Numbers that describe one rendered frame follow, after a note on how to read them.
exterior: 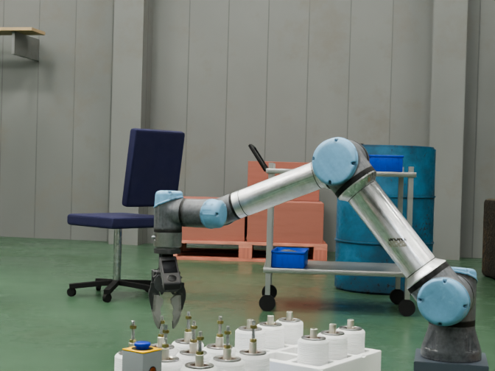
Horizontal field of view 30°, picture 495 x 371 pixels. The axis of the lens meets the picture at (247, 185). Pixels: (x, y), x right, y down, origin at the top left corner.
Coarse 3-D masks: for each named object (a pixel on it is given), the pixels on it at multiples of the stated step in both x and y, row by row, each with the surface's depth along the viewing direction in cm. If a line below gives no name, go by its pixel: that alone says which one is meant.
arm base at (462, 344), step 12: (432, 324) 233; (456, 324) 229; (468, 324) 230; (432, 336) 232; (444, 336) 229; (456, 336) 229; (468, 336) 230; (432, 348) 232; (444, 348) 228; (456, 348) 228; (468, 348) 230; (480, 348) 233; (444, 360) 228; (456, 360) 227; (468, 360) 228
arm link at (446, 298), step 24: (336, 144) 224; (312, 168) 227; (336, 168) 224; (360, 168) 224; (336, 192) 227; (360, 192) 224; (384, 192) 226; (360, 216) 227; (384, 216) 222; (384, 240) 223; (408, 240) 221; (408, 264) 221; (432, 264) 219; (408, 288) 222; (432, 288) 216; (456, 288) 214; (432, 312) 216; (456, 312) 215
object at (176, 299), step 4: (176, 296) 245; (180, 296) 245; (172, 300) 245; (176, 300) 245; (180, 300) 245; (172, 304) 245; (176, 304) 245; (180, 304) 245; (176, 308) 245; (180, 308) 245; (172, 312) 245; (176, 312) 245; (180, 312) 245; (176, 316) 245; (172, 320) 245; (176, 320) 245; (172, 324) 245; (176, 324) 246; (172, 328) 246
